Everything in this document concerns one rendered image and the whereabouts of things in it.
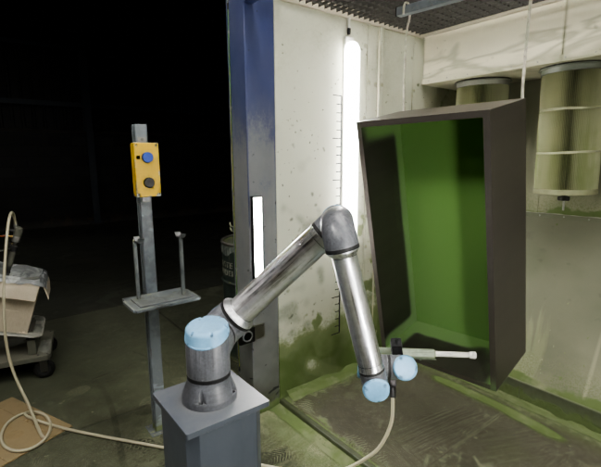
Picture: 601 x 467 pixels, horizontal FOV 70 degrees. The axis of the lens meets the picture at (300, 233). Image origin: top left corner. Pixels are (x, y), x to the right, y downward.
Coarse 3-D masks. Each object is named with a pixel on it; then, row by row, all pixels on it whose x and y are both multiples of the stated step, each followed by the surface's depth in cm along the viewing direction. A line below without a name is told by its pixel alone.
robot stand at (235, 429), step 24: (240, 384) 159; (168, 408) 144; (240, 408) 144; (168, 432) 148; (192, 432) 131; (216, 432) 138; (240, 432) 144; (168, 456) 151; (192, 456) 136; (216, 456) 139; (240, 456) 145
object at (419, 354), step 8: (384, 352) 190; (408, 352) 189; (416, 352) 189; (424, 352) 189; (432, 352) 188; (440, 352) 189; (448, 352) 189; (456, 352) 189; (464, 352) 189; (472, 352) 188; (392, 384) 188; (392, 392) 187
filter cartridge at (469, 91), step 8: (464, 80) 280; (472, 80) 275; (480, 80) 273; (488, 80) 272; (496, 80) 272; (504, 80) 273; (512, 80) 278; (456, 88) 293; (464, 88) 282; (472, 88) 278; (480, 88) 276; (488, 88) 274; (496, 88) 273; (504, 88) 276; (464, 96) 284; (472, 96) 279; (480, 96) 278; (488, 96) 276; (496, 96) 275; (504, 96) 277; (456, 104) 294; (464, 104) 284
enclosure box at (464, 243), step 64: (384, 128) 208; (448, 128) 199; (512, 128) 166; (384, 192) 214; (448, 192) 210; (512, 192) 173; (384, 256) 220; (448, 256) 222; (512, 256) 182; (384, 320) 227; (448, 320) 235; (512, 320) 190
